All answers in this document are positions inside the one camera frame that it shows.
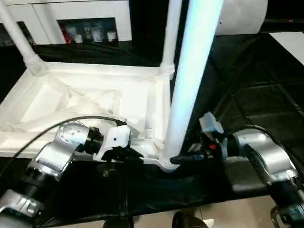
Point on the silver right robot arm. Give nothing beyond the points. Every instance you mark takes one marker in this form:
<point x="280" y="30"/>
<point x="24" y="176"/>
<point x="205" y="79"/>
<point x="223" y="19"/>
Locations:
<point x="268" y="154"/>

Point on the white plastic table top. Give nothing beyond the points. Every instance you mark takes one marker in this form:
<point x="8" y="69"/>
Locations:
<point x="133" y="107"/>

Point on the black left robot foot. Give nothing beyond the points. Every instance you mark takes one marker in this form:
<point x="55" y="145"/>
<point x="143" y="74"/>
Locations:
<point x="118" y="224"/>

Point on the black device with red light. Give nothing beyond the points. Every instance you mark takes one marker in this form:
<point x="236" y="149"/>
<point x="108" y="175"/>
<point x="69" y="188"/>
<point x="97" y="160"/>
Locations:
<point x="285" y="23"/>

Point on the white plastic table leg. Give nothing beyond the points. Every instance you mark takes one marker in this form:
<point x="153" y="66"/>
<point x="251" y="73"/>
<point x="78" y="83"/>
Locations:
<point x="21" y="42"/>
<point x="169" y="35"/>
<point x="192" y="71"/>

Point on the white cabinet with glass doors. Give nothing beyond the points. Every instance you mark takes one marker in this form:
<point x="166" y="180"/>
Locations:
<point x="83" y="9"/>

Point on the black robot foot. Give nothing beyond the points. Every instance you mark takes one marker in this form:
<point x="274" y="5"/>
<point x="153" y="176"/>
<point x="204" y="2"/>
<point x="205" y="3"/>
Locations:
<point x="118" y="224"/>
<point x="187" y="221"/>

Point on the black box with gold label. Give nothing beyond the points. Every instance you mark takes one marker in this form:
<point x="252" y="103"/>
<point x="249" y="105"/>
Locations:
<point x="147" y="19"/>

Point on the black right robot foot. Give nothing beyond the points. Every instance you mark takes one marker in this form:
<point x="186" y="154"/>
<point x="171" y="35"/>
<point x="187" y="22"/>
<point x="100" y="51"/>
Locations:
<point x="187" y="221"/>

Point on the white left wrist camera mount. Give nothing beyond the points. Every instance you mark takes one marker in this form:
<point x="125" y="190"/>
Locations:
<point x="117" y="137"/>

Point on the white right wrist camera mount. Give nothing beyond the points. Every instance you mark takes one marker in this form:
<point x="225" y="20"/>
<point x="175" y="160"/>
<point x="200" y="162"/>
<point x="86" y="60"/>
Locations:
<point x="210" y="123"/>

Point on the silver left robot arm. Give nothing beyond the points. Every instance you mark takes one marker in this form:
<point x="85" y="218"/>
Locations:
<point x="64" y="140"/>

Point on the red box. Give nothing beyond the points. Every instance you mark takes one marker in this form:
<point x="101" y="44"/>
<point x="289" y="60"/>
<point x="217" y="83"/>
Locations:
<point x="65" y="34"/>

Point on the black work mat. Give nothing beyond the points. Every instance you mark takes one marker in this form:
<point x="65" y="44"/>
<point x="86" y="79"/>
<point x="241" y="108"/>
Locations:
<point x="249" y="83"/>

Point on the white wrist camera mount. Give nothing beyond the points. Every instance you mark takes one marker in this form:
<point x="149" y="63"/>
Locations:
<point x="210" y="123"/>
<point x="117" y="137"/>

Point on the small white box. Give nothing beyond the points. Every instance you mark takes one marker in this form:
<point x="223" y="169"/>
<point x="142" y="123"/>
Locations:
<point x="111" y="35"/>

